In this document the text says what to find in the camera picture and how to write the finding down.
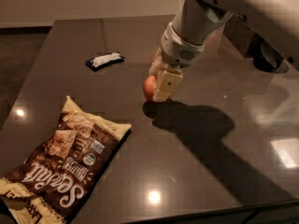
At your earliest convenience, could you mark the dark brown box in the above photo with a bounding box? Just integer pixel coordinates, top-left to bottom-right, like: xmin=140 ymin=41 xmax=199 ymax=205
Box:
xmin=223 ymin=16 xmax=260 ymax=58

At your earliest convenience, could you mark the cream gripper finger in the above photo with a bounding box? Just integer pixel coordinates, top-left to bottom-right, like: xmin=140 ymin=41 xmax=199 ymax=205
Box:
xmin=149 ymin=49 xmax=169 ymax=76
xmin=152 ymin=70 xmax=183 ymax=103

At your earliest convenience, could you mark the red apple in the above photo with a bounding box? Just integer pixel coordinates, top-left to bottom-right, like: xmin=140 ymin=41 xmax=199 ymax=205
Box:
xmin=143 ymin=76 xmax=157 ymax=102

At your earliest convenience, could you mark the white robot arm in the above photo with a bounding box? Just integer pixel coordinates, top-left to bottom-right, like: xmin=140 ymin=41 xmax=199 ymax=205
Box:
xmin=143 ymin=0 xmax=299 ymax=103

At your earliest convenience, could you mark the black round bowl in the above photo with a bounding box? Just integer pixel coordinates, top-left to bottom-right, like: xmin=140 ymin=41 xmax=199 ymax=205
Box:
xmin=253 ymin=42 xmax=284 ymax=73

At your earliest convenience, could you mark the black white snack bar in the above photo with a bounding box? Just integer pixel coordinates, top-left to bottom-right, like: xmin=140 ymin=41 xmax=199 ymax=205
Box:
xmin=85 ymin=52 xmax=124 ymax=71

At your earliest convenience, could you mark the brown chip bag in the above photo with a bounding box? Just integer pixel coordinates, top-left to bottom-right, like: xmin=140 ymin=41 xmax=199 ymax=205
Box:
xmin=0 ymin=98 xmax=131 ymax=224

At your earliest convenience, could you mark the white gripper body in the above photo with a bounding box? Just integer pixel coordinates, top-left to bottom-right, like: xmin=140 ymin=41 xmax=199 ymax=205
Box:
xmin=161 ymin=22 xmax=205 ymax=67

